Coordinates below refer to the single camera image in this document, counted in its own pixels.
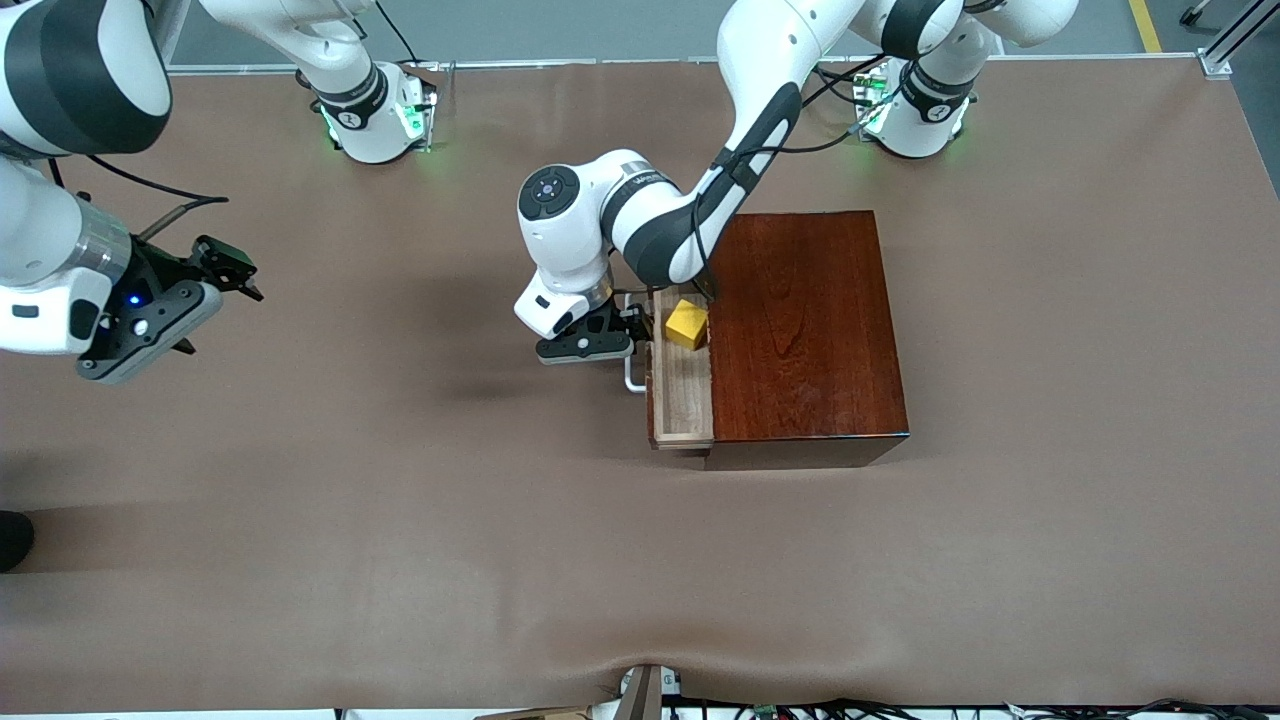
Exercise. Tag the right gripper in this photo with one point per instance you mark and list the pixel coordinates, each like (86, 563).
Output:
(166, 273)

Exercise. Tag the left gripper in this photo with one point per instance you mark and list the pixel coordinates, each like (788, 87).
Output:
(611, 321)

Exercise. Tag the yellow block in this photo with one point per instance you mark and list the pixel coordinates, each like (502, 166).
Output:
(686, 325)

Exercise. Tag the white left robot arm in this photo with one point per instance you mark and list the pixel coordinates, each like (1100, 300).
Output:
(780, 60)

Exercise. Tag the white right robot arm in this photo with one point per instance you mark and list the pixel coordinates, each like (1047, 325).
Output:
(80, 80)

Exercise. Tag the dark wooden drawer cabinet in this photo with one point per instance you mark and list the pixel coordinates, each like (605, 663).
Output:
(810, 340)

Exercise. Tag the brown table mat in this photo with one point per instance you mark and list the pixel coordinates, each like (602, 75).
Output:
(300, 500)

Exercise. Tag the black rounded object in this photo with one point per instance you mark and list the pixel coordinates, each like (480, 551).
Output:
(12, 540)

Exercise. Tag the aluminium table edge rail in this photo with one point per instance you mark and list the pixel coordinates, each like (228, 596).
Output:
(600, 63)

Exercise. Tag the grey metal clamp bracket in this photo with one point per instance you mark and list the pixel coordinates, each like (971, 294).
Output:
(645, 695)

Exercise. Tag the slanted aluminium frame profile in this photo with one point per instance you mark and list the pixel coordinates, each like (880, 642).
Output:
(1240, 35)

